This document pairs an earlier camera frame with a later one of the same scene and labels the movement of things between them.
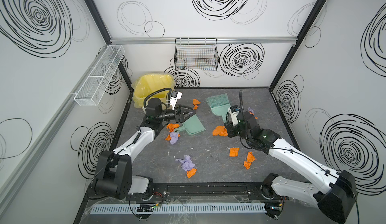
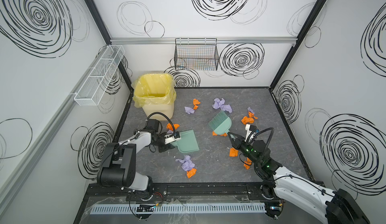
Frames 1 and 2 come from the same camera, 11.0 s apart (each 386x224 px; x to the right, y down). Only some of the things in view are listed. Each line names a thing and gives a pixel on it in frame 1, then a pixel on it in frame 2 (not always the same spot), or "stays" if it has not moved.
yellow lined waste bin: x=147 y=86 stays
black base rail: x=237 y=191 stays
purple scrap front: x=187 y=164 stays
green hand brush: x=220 y=105 → x=221 y=123
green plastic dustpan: x=192 y=125 → x=188 y=143
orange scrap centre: x=220 y=130 stays
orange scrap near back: x=195 y=102 stays
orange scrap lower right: x=250 y=158 stays
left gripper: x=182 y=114 → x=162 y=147
